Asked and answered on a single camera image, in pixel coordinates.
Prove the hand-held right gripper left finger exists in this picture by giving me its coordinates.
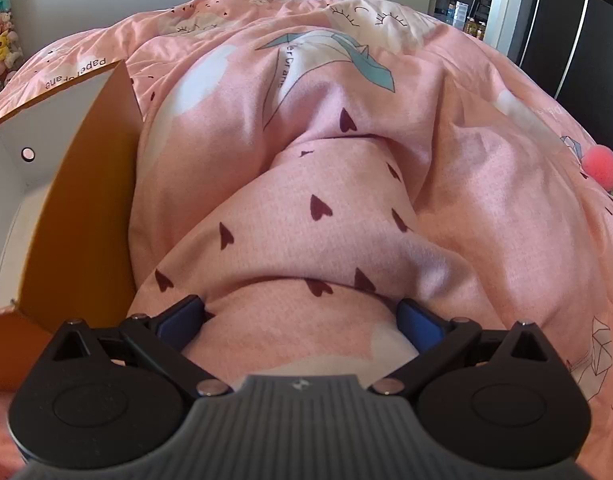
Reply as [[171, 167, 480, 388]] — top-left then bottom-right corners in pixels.
[[49, 294, 234, 401]]

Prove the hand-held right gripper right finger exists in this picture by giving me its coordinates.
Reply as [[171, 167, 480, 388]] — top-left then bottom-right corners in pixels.
[[369, 297, 554, 396]]

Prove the orange cardboard box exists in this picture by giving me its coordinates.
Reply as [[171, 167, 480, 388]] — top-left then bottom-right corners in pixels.
[[0, 60, 144, 392]]

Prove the pink printed blanket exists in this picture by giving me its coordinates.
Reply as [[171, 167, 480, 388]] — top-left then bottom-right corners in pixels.
[[0, 0, 613, 480]]

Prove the pink plush ball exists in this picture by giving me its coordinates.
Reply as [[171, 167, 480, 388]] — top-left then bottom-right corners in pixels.
[[581, 144, 613, 191]]

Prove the black wardrobe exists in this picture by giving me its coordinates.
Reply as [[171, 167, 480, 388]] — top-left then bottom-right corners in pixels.
[[516, 0, 613, 128]]

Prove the white door frame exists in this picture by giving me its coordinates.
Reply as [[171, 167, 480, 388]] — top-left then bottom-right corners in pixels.
[[486, 0, 532, 48]]

